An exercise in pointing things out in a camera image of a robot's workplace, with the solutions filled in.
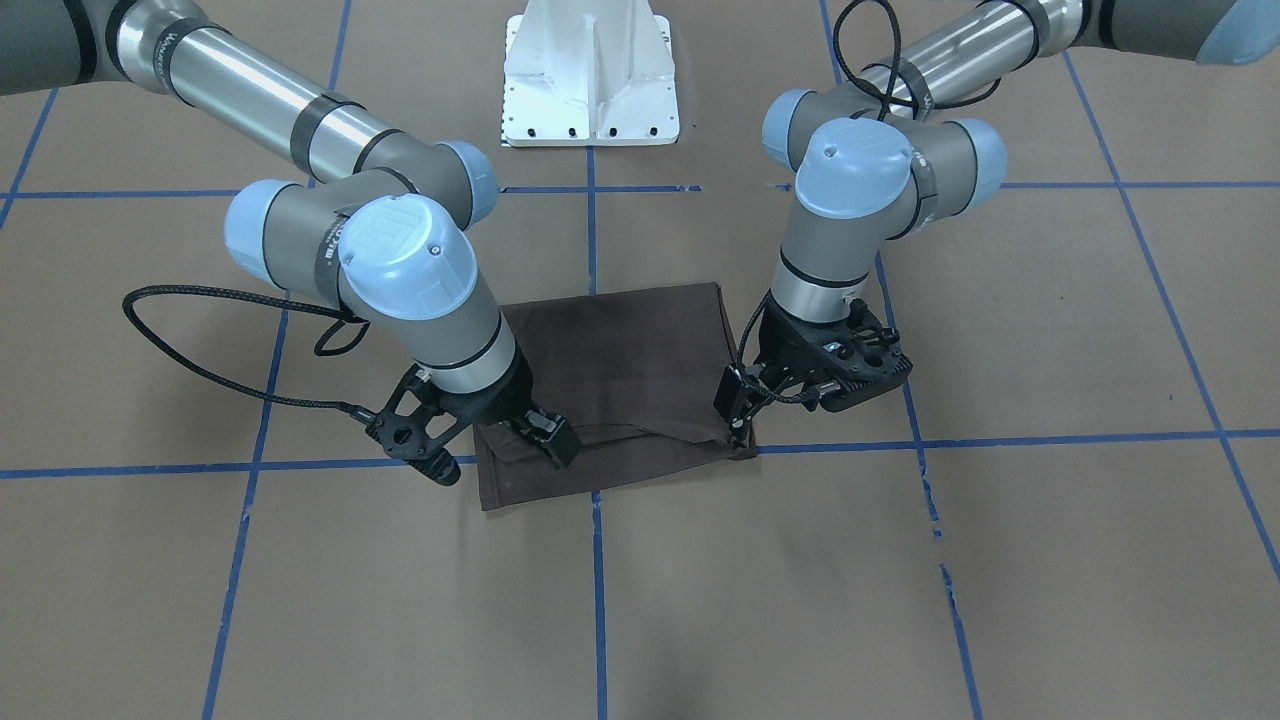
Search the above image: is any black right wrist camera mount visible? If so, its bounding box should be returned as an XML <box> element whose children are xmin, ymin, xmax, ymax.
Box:
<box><xmin>361</xmin><ymin>365</ymin><xmax>479</xmax><ymax>487</ymax></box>

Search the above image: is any dark brown t-shirt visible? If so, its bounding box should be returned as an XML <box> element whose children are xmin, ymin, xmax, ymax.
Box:
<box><xmin>474</xmin><ymin>282</ymin><xmax>756</xmax><ymax>511</ymax></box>

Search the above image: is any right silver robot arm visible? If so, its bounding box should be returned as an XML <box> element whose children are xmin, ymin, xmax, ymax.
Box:
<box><xmin>3</xmin><ymin>1</ymin><xmax>581</xmax><ymax>486</ymax></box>

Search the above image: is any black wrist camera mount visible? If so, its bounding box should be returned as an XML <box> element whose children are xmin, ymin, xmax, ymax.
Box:
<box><xmin>815</xmin><ymin>300</ymin><xmax>914</xmax><ymax>413</ymax></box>
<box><xmin>361</xmin><ymin>365</ymin><xmax>479</xmax><ymax>487</ymax></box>

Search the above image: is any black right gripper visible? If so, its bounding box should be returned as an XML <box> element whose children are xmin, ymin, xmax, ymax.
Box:
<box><xmin>440</xmin><ymin>350</ymin><xmax>582</xmax><ymax>469</ymax></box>

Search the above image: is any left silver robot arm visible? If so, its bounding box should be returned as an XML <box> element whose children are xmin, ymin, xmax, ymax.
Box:
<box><xmin>714</xmin><ymin>1</ymin><xmax>1277</xmax><ymax>448</ymax></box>

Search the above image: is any white pedestal column base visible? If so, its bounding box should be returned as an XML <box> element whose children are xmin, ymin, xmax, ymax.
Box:
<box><xmin>500</xmin><ymin>1</ymin><xmax>681</xmax><ymax>147</ymax></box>

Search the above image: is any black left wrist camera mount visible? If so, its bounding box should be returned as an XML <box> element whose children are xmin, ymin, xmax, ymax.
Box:
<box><xmin>815</xmin><ymin>300</ymin><xmax>914</xmax><ymax>413</ymax></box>

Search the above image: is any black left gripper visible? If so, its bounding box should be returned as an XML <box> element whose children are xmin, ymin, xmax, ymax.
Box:
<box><xmin>713</xmin><ymin>295</ymin><xmax>858</xmax><ymax>448</ymax></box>

